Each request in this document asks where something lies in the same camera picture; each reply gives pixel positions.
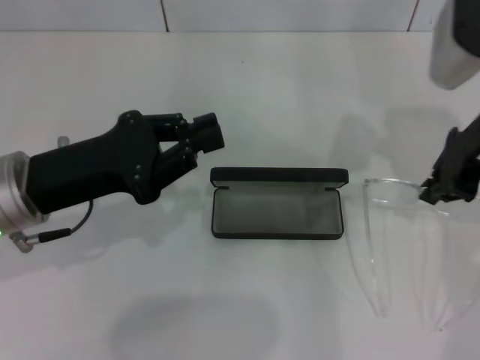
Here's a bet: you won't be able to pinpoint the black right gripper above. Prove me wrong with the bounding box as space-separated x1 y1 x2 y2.
417 112 480 206

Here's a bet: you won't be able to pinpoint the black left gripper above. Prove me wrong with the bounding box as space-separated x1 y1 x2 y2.
28 109 163 206

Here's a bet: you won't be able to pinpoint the clear transparent glasses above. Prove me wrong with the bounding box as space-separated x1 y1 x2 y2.
346 176 480 332

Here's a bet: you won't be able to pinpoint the black glasses case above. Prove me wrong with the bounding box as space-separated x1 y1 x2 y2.
209 166 350 241

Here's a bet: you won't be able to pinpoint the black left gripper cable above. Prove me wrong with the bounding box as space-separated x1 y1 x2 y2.
10 198 95 253

